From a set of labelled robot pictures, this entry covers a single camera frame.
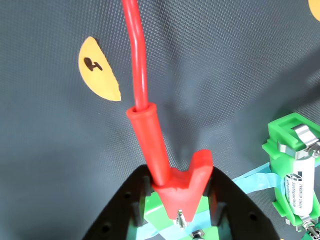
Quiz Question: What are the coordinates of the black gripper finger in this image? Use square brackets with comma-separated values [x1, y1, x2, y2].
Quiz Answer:
[82, 164, 153, 240]
[206, 167, 281, 240]

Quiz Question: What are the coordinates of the white AA battery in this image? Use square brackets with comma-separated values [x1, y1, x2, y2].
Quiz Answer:
[284, 157, 316, 217]

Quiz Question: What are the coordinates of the red test lead cable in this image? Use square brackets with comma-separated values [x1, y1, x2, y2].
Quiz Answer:
[121, 0, 148, 112]

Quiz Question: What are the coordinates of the green alligator clip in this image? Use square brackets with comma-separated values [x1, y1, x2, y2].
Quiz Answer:
[299, 219, 320, 240]

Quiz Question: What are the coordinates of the green battery holder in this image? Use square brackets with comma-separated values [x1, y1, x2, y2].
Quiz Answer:
[261, 112, 320, 233]

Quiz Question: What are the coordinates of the green connector block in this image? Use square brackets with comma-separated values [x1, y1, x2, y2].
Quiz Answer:
[126, 192, 221, 240]

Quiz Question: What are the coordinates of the orange sticker hook mark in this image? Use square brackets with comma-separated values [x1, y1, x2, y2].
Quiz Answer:
[77, 36, 123, 102]

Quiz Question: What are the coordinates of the dark grey work mat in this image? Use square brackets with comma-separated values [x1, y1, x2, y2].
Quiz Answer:
[0, 0, 320, 240]

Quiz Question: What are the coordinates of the orange paper sticker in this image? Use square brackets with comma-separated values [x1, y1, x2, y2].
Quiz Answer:
[307, 0, 320, 23]

